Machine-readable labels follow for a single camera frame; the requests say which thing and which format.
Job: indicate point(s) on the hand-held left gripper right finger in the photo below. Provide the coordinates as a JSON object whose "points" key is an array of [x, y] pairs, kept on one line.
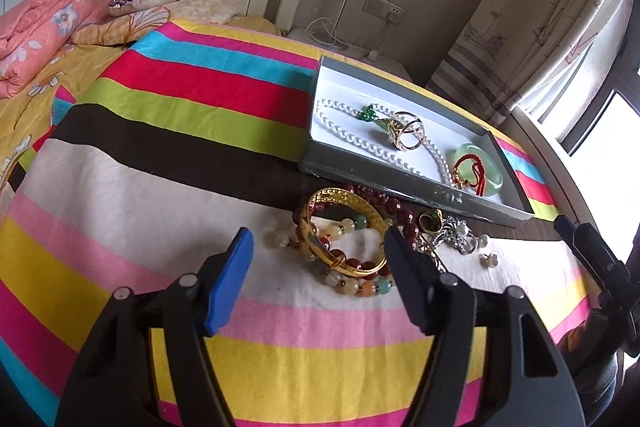
{"points": [[407, 282]]}

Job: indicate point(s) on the pale green jade bangle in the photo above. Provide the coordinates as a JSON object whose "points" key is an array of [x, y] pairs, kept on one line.
{"points": [[492, 167]]}

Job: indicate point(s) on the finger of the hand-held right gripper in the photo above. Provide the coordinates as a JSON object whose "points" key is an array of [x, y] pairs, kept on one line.
{"points": [[595, 257]]}

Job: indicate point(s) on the gold bangle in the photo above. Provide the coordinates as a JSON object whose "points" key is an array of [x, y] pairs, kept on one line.
{"points": [[327, 194]]}

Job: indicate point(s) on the green leaf pendant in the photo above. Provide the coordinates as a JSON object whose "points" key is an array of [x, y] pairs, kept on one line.
{"points": [[371, 113]]}

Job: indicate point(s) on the striped colourful blanket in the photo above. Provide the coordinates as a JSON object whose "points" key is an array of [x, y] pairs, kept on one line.
{"points": [[175, 187]]}

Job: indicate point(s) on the pale bead earring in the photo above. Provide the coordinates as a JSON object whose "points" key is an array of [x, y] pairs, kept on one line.
{"points": [[277, 239]]}

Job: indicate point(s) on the white window sill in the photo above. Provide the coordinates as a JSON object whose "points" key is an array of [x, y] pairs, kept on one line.
{"points": [[550, 152]]}

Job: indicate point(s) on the wall switch and socket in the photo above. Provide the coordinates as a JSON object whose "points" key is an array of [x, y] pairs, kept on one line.
{"points": [[382, 9]]}

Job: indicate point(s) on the white charger adapter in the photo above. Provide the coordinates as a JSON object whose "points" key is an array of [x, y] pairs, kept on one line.
{"points": [[375, 55]]}

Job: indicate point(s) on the gold brooch pin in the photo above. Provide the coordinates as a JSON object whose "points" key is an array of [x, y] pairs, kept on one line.
{"points": [[435, 257]]}

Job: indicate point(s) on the grey jewelry box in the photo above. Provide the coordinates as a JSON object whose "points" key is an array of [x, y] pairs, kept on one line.
{"points": [[360, 177]]}

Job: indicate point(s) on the yellow floral pillow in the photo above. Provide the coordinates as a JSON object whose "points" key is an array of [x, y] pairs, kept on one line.
{"points": [[120, 27]]}

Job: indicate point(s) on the pearl earring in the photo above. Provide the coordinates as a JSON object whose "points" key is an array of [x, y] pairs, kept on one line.
{"points": [[483, 238], [491, 261]]}

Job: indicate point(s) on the pink floral quilt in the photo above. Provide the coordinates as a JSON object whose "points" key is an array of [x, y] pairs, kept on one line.
{"points": [[35, 27]]}

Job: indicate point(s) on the dark window frame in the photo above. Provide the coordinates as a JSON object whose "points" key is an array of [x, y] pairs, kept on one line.
{"points": [[620, 82]]}

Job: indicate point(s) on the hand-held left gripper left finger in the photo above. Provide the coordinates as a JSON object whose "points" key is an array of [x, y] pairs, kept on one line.
{"points": [[227, 287]]}

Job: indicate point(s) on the white nightstand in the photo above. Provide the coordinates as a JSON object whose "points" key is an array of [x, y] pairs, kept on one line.
{"points": [[385, 64]]}

